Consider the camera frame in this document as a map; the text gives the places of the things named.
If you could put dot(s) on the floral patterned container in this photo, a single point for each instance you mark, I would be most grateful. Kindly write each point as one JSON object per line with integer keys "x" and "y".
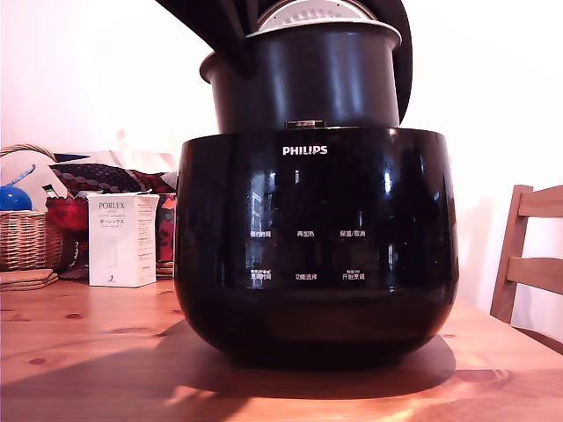
{"x": 165, "y": 228}

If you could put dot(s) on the black rice cooker pot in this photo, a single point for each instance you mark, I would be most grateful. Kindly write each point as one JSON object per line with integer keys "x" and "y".
{"x": 308, "y": 74}

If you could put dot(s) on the black Philips rice cooker body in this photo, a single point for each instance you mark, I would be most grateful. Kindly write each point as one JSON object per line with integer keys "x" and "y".
{"x": 316, "y": 198}

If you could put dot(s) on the white Porlex cardboard box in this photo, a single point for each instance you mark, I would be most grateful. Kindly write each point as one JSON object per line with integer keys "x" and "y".
{"x": 113, "y": 246}

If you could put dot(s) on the wooden chair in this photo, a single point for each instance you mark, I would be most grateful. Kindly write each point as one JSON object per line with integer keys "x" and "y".
{"x": 541, "y": 200}

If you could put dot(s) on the blue ball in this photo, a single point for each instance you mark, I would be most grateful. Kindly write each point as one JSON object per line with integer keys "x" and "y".
{"x": 14, "y": 200}

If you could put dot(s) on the woven wicker basket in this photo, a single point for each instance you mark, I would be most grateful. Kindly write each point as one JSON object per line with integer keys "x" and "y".
{"x": 26, "y": 239}

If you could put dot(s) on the dark dotted patterned cushion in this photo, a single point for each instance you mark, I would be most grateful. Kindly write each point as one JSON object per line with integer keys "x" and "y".
{"x": 96, "y": 176}

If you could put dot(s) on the white blue printed cloth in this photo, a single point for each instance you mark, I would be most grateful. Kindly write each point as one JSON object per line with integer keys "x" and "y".
{"x": 113, "y": 157}

